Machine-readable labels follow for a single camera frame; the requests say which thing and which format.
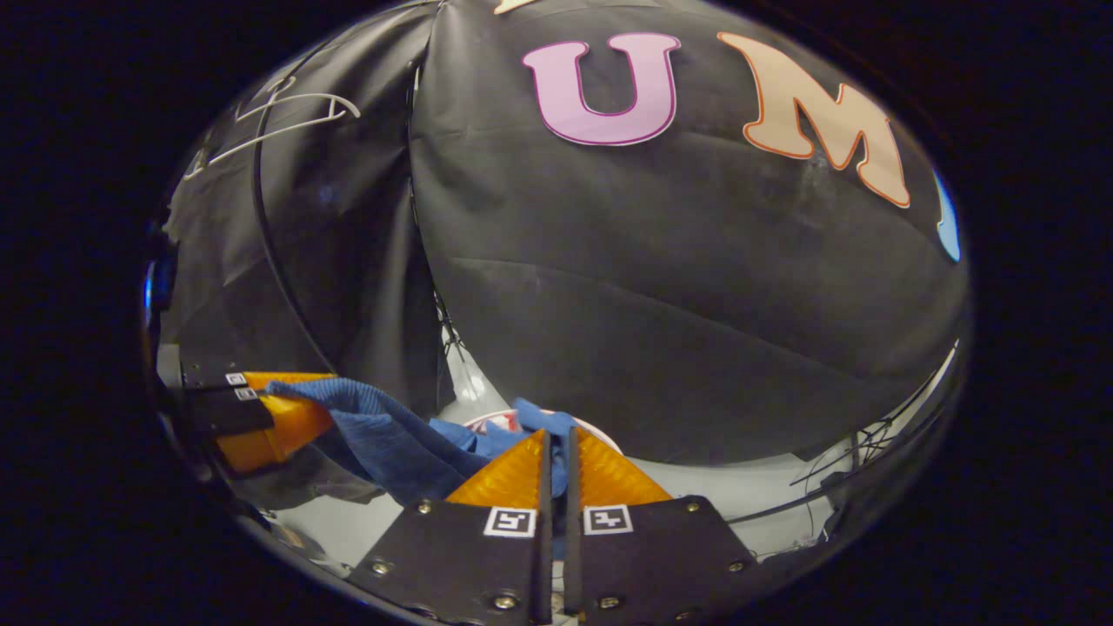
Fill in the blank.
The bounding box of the empty white hanger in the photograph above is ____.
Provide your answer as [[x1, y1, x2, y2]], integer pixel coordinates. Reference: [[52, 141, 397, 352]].
[[181, 77, 362, 181]]

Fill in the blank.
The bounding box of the black clothes rack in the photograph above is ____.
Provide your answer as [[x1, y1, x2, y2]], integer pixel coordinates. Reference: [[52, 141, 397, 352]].
[[250, 43, 340, 376]]

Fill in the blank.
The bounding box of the black backdrop cloth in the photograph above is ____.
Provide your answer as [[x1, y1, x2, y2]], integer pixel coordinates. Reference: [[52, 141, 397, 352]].
[[161, 0, 970, 466]]

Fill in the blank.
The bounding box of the black floor cable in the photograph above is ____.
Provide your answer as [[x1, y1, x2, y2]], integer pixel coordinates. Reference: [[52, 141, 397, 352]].
[[432, 291, 488, 405], [726, 343, 957, 527]]

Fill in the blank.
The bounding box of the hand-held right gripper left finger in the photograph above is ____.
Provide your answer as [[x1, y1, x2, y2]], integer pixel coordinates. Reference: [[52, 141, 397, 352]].
[[348, 428, 555, 626]]

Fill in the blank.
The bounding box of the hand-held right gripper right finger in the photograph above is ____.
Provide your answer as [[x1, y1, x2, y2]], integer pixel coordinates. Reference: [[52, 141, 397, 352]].
[[563, 426, 757, 623]]

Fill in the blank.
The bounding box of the dark grey cloth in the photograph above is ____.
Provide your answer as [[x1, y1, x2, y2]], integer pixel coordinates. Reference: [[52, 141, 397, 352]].
[[233, 439, 388, 512]]

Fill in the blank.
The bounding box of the blue corduroy shirt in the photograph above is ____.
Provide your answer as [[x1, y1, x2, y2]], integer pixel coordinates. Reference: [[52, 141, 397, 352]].
[[265, 376, 582, 557]]

